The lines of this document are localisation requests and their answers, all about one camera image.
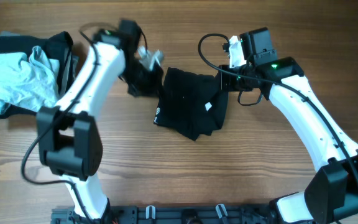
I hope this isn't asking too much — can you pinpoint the black t-shirt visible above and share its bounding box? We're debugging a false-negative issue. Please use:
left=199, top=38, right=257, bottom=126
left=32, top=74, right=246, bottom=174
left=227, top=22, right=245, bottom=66
left=154, top=67, right=228, bottom=141

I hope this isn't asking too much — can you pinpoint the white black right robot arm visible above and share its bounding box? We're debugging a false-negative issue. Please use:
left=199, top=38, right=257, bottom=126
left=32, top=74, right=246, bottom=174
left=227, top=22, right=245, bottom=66
left=218, top=57, right=358, bottom=223

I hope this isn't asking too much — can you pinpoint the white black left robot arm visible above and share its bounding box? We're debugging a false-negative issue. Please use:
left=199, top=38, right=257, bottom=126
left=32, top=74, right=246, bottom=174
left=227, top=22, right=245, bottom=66
left=32, top=27, right=163, bottom=223

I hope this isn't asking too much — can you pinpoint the folded black garment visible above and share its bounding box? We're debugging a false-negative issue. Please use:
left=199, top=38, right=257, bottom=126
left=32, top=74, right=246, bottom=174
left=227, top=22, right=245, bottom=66
left=0, top=30, right=80, bottom=122

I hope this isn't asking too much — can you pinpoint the crumpled light grey garment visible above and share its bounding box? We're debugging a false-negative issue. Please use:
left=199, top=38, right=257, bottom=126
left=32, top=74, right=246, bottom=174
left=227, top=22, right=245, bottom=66
left=0, top=46, right=60, bottom=114

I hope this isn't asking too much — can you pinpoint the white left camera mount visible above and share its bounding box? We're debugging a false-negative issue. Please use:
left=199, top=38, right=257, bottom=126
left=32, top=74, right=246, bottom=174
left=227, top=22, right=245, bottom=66
left=137, top=45, right=165, bottom=72

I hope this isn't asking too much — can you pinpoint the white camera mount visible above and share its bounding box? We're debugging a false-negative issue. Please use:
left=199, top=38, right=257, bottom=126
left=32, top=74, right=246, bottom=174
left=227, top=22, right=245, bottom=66
left=225, top=35, right=247, bottom=68
left=137, top=45, right=165, bottom=72

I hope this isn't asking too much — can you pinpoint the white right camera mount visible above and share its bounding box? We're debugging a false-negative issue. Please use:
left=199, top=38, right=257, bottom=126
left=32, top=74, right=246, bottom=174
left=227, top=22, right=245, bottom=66
left=225, top=35, right=247, bottom=68

